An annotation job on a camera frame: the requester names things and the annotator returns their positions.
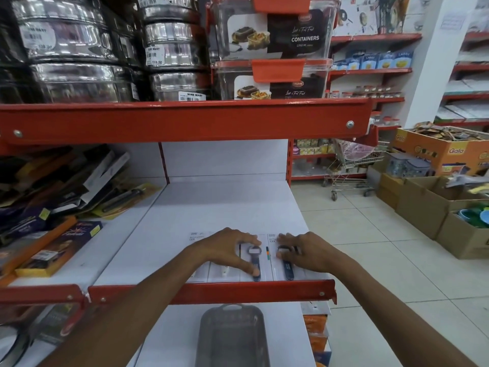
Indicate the person's left hand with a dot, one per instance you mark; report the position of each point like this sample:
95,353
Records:
223,248

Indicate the person's right hand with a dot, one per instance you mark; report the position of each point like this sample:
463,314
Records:
313,254

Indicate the person's left thumb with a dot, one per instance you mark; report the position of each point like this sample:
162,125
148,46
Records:
251,268

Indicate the person's right thumb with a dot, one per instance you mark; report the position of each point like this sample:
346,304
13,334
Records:
286,254

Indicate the carded bottle opener pack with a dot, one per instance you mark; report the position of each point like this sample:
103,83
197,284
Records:
214,273
305,275

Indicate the person's right forearm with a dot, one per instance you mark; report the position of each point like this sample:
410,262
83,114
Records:
389,309

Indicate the person's left forearm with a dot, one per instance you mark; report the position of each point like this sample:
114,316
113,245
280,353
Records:
133,309

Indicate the grey plastic tray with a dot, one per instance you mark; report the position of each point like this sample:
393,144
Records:
233,336

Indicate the stack of orange packets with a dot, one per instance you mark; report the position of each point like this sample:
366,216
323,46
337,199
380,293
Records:
317,336

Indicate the metal shopping cart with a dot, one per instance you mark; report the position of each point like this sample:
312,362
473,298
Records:
353,175

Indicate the row of yellow boxes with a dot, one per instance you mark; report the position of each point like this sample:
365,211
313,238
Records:
315,147

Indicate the small brown cardboard box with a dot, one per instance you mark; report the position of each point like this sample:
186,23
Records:
387,191

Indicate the pink bag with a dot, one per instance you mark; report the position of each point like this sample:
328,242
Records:
355,149

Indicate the large open cardboard box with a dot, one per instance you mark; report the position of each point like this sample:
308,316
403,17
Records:
420,206

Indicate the yellow carded kitchen tool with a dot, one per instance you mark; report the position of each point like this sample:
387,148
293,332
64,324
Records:
126,198

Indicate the clear plastic storage containers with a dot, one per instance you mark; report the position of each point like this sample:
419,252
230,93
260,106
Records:
410,166

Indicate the clear container with orange lid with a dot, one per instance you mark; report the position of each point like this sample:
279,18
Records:
290,34
290,85

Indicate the cardboard box with bowls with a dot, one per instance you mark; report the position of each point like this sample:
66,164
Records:
462,240

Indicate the row of small jars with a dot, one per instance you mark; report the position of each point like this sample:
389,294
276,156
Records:
363,92

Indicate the white price label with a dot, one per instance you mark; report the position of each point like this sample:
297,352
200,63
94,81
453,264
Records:
192,96

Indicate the orange printed cardboard box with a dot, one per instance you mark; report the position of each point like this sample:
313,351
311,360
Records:
443,152

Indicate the blue and yellow flat box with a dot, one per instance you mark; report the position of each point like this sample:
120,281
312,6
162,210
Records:
61,250

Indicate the green plastic bowls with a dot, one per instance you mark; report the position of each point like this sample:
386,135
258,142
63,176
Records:
475,217

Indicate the small steel round tin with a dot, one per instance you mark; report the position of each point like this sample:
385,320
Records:
168,7
179,84
175,43

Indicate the red background shelving unit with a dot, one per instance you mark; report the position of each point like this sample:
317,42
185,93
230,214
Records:
366,72

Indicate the row of blue packets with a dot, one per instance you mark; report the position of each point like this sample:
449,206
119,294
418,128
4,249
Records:
378,61

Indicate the pile of packaged kitchen tools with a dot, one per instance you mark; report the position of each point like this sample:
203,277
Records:
53,183

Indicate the long orange flat box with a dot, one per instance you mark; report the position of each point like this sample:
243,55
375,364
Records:
26,250

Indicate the packaged pans on shelf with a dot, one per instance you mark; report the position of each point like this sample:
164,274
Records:
34,336

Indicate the red shelving with white goods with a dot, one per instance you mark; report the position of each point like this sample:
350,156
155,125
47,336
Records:
466,91

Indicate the large steel round tin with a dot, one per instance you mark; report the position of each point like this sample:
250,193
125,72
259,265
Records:
65,30
84,84

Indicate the row of cookware boxes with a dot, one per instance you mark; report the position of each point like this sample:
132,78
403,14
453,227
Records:
366,15

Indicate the short red shelf rail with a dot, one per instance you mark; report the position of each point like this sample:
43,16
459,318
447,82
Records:
214,291

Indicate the long red shelf rail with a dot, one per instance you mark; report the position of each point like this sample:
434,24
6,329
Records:
191,118

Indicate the red shelf rail with bracket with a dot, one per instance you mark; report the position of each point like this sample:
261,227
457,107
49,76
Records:
38,294

